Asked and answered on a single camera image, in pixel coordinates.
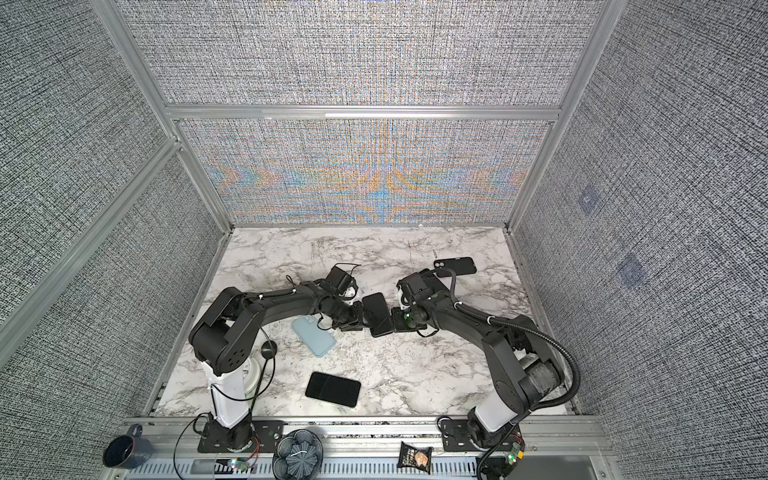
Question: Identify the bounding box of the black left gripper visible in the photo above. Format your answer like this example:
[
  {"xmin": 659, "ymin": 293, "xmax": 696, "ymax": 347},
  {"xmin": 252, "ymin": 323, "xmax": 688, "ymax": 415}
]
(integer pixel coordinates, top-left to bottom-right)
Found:
[{"xmin": 329, "ymin": 298, "xmax": 375, "ymax": 332}]

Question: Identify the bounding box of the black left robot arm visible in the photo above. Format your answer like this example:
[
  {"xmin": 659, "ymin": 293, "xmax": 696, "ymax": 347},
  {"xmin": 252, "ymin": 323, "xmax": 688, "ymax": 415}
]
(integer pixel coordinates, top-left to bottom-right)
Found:
[{"xmin": 188, "ymin": 282, "xmax": 363, "ymax": 452}]

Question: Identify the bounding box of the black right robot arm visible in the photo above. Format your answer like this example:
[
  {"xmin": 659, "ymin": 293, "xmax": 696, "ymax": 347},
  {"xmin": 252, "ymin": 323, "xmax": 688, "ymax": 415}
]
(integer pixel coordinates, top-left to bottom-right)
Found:
[{"xmin": 393, "ymin": 286, "xmax": 581, "ymax": 450}]

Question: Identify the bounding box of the light blue phone case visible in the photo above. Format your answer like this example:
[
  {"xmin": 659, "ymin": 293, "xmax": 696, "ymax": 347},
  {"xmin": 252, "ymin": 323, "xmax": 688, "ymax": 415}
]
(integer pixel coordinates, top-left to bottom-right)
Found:
[{"xmin": 291, "ymin": 316, "xmax": 336, "ymax": 358}]

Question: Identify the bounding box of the black phone case far right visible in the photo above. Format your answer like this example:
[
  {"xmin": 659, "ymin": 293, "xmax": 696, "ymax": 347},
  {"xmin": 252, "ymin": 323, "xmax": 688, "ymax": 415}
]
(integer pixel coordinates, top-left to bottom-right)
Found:
[{"xmin": 433, "ymin": 257, "xmax": 477, "ymax": 278}]

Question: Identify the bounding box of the white analog alarm clock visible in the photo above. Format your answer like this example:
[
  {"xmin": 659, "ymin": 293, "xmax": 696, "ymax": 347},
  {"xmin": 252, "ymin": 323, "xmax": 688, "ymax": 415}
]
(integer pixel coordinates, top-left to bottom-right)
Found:
[{"xmin": 242, "ymin": 357, "xmax": 262, "ymax": 397}]

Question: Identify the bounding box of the black snack packet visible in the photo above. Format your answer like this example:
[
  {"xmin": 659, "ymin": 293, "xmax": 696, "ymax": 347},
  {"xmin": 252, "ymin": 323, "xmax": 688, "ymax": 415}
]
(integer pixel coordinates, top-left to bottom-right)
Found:
[{"xmin": 397, "ymin": 442, "xmax": 434, "ymax": 475}]

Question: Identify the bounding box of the dark blue mug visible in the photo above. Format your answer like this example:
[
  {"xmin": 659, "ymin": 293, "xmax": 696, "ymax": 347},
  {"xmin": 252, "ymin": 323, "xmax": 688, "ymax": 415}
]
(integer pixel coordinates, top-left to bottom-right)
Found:
[{"xmin": 102, "ymin": 424, "xmax": 154, "ymax": 470}]

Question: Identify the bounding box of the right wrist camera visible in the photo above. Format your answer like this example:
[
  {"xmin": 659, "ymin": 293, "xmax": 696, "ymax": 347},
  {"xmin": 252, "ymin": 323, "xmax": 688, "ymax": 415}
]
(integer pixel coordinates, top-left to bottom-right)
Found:
[{"xmin": 396, "ymin": 269, "xmax": 449, "ymax": 306}]

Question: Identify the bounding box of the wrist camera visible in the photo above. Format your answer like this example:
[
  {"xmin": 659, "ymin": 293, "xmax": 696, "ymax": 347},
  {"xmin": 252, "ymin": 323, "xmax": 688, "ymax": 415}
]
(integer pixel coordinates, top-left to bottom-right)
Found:
[
  {"xmin": 396, "ymin": 269, "xmax": 449, "ymax": 306},
  {"xmin": 322, "ymin": 265, "xmax": 358, "ymax": 300}
]

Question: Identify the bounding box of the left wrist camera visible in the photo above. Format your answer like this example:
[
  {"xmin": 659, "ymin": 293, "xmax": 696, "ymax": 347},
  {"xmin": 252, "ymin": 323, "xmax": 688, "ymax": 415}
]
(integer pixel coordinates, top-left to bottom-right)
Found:
[{"xmin": 322, "ymin": 265, "xmax": 358, "ymax": 300}]

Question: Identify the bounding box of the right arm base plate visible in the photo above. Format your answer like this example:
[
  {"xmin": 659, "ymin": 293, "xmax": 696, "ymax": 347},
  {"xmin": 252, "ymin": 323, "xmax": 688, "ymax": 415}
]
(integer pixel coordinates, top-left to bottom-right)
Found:
[{"xmin": 437, "ymin": 417, "xmax": 481, "ymax": 453}]

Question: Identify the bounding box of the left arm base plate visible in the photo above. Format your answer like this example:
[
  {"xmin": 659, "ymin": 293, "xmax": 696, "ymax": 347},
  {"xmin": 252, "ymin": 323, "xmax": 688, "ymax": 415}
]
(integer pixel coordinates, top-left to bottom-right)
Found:
[{"xmin": 197, "ymin": 420, "xmax": 284, "ymax": 454}]

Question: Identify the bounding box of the aluminium front rail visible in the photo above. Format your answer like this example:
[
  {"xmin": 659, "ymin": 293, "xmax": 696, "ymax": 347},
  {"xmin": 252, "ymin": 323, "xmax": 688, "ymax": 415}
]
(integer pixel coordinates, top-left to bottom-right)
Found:
[{"xmin": 99, "ymin": 416, "xmax": 623, "ymax": 479}]

